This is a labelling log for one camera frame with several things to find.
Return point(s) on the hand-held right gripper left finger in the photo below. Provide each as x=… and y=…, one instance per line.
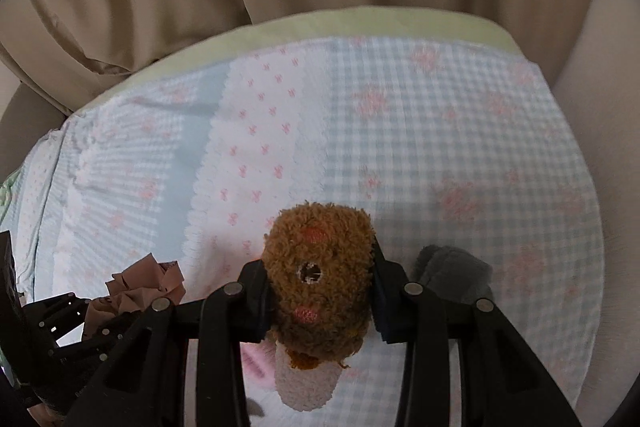
x=256, y=307

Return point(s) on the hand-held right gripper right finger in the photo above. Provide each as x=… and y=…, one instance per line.
x=384, y=307

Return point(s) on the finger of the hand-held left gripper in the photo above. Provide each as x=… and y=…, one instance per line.
x=100, y=339
x=60, y=314

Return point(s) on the dusty pink cloth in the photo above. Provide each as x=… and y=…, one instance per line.
x=142, y=284

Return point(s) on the brown plush toy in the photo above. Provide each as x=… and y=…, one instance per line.
x=320, y=257

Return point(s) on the blue checked floral blanket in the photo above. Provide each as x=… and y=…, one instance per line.
x=410, y=147

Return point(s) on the light green bed sheet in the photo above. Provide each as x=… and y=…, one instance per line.
x=300, y=24

